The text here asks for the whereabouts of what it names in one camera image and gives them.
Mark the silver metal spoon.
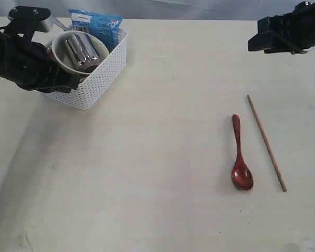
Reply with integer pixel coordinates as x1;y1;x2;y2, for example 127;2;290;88
52;17;68;31

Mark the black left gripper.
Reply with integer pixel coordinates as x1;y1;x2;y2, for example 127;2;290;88
0;31;79;93

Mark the cream ceramic bowl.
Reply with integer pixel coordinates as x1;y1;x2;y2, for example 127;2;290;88
50;30;110;77

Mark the shiny steel cup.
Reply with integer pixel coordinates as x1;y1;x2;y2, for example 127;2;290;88
65;33;100;73

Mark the wooden chopstick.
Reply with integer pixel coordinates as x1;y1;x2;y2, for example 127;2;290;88
246;95;287;192

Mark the blue snack packet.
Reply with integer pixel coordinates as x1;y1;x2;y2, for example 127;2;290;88
69;9;123;52

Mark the white perforated plastic basket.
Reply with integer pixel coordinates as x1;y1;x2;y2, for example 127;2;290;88
44;28;128;110

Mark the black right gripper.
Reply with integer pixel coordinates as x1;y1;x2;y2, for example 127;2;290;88
248;1;315;54

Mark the red-brown wooden spoon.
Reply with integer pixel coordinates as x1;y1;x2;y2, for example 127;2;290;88
231;114;254;191

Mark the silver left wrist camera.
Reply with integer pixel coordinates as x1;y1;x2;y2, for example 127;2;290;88
4;6;53;34

